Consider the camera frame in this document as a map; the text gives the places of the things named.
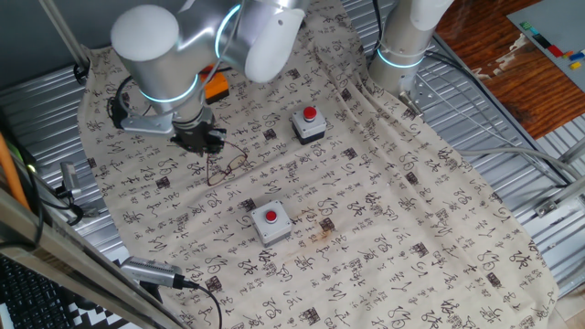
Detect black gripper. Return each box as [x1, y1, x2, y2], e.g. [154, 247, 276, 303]
[170, 119, 229, 158]

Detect brown thin-frame glasses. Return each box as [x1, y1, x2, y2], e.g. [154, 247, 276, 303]
[205, 140, 250, 187]

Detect orange box red mushroom button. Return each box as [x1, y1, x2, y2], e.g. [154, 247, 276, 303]
[199, 65, 231, 105]

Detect grey box flat red button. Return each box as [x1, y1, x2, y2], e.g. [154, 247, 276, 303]
[250, 199, 293, 249]

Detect black pole clamp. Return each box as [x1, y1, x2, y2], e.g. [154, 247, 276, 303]
[72, 63, 91, 87]

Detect beige calligraphy print tablecloth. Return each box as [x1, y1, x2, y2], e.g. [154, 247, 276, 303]
[76, 0, 561, 329]

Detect grey metal pole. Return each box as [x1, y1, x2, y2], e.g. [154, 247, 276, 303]
[38, 0, 91, 70]

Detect orange tube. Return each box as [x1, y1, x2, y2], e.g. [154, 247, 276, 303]
[0, 132, 31, 212]

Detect black computer mouse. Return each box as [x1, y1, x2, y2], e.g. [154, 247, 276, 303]
[72, 292, 100, 313]

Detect black white checkerboard sheet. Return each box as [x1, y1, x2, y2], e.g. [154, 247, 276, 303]
[67, 300, 139, 329]

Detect silver base mounting plate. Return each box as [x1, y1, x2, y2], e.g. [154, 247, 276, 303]
[398, 75, 438, 122]

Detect black keyboard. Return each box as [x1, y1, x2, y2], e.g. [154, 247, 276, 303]
[0, 255, 80, 329]

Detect brown wooden table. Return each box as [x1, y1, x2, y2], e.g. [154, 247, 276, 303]
[433, 0, 585, 141]

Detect grey flat board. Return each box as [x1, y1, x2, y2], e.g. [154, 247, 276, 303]
[505, 0, 585, 93]

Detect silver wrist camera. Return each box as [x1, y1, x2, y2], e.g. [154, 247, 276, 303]
[120, 113, 177, 136]

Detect small grey camera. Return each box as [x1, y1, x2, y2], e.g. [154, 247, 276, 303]
[58, 162, 84, 198]

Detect silver depth camera with mount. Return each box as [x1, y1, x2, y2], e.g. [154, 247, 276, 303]
[119, 255, 186, 302]

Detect black thin cable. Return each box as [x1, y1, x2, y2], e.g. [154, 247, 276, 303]
[27, 168, 87, 228]

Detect aluminium frame beam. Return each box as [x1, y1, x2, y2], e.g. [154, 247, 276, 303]
[0, 186, 185, 329]

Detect silver base cable connector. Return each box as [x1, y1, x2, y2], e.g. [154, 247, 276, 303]
[398, 90, 424, 121]

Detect black long cable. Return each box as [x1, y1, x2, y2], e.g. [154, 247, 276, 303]
[424, 48, 570, 186]

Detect grey thick cable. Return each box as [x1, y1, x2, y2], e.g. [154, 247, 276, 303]
[422, 89, 585, 183]

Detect aluminium corner bracket rail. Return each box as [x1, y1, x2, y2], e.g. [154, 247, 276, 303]
[533, 175, 585, 218]

